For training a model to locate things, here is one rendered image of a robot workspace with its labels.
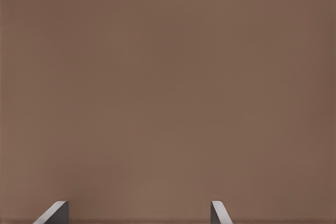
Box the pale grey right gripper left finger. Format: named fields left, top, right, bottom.
left=33, top=200, right=69, bottom=224

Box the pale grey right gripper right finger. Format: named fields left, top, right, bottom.
left=210, top=200, right=234, bottom=224

